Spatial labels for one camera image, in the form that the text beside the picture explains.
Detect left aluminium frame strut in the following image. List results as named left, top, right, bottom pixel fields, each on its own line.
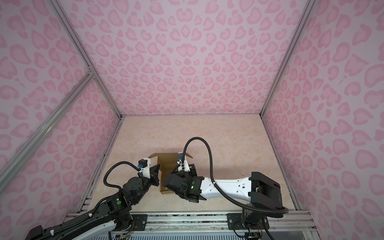
left=1, top=71, right=95, bottom=193

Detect black mounting plate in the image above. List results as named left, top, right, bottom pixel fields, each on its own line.
left=227, top=212, right=270, bottom=230
left=128, top=214, right=148, bottom=232

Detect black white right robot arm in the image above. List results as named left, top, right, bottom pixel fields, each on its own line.
left=162, top=164, right=289, bottom=225

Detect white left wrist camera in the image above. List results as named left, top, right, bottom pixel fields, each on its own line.
left=138, top=158, right=151, bottom=179

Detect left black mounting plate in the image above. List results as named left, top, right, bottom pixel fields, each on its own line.
left=128, top=214, right=148, bottom=232

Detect back right aluminium post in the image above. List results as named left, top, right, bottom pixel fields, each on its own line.
left=260, top=0, right=319, bottom=119

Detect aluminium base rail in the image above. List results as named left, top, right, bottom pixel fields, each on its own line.
left=67, top=211, right=316, bottom=240

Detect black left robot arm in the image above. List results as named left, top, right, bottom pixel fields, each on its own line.
left=26, top=160, right=160, bottom=240

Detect aluminium post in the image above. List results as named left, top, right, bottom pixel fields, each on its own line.
left=47, top=0, right=123, bottom=120
left=260, top=0, right=319, bottom=119

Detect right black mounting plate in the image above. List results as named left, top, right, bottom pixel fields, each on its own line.
left=227, top=212, right=270, bottom=230

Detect back left aluminium post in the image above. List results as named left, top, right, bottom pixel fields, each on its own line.
left=47, top=0, right=123, bottom=120

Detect brown cardboard box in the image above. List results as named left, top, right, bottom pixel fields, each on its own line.
left=149, top=153, right=193, bottom=194

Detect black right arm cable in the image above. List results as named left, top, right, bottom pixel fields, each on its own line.
left=181, top=137, right=290, bottom=215

